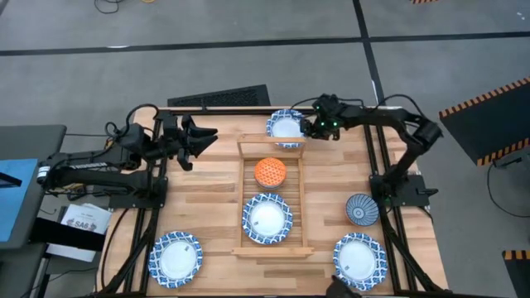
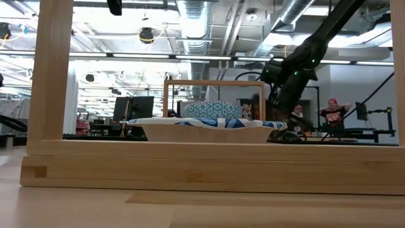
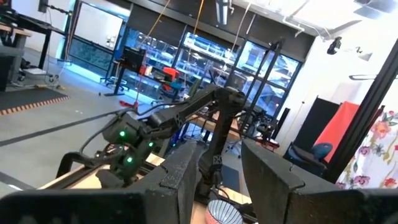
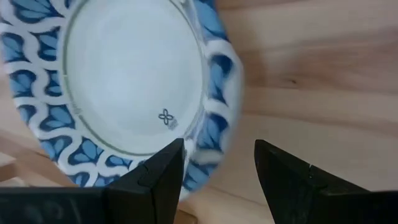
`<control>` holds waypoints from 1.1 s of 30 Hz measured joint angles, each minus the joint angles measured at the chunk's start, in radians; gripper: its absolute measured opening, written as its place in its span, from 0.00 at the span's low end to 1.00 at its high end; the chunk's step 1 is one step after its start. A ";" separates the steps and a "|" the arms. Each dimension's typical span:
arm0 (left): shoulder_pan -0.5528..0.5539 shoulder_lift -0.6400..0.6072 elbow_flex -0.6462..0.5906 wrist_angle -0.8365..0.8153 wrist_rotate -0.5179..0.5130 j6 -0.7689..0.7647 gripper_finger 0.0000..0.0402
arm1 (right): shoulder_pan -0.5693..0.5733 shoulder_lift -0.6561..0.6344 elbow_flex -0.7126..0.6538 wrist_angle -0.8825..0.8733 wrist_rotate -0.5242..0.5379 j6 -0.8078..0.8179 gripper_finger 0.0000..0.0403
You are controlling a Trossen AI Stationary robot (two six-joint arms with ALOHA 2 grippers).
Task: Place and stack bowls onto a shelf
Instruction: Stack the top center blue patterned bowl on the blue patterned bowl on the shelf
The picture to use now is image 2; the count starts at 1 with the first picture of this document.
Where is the teal star patterned bowl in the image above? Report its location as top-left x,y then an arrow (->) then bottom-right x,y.
183,100 -> 244,120

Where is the blue patterned paper plate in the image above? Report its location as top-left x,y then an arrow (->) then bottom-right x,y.
127,117 -> 289,144

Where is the wooden shelf rack with frames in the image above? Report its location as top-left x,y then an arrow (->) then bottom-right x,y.
19,0 -> 405,196

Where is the person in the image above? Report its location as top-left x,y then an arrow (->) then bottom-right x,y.
318,98 -> 354,130
289,103 -> 306,132

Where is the black ceiling dome device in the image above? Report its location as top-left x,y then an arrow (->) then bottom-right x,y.
0,22 -> 13,41
138,27 -> 155,45

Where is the light patterned hanging cloth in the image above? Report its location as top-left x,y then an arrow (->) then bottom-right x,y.
242,101 -> 261,120

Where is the black bar with light strips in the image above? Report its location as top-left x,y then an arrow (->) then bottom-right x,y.
0,50 -> 395,67

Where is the black computer monitor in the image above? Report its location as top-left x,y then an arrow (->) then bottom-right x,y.
113,96 -> 132,122
130,96 -> 155,122

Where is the red storage cart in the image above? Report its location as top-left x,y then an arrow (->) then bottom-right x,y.
75,117 -> 90,136

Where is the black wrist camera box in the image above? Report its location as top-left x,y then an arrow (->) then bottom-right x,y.
261,59 -> 284,86

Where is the silver spiral ceiling duct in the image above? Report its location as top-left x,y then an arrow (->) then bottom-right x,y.
176,0 -> 212,99
251,0 -> 317,64

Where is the black table edge rail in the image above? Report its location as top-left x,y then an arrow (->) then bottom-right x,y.
62,134 -> 400,148

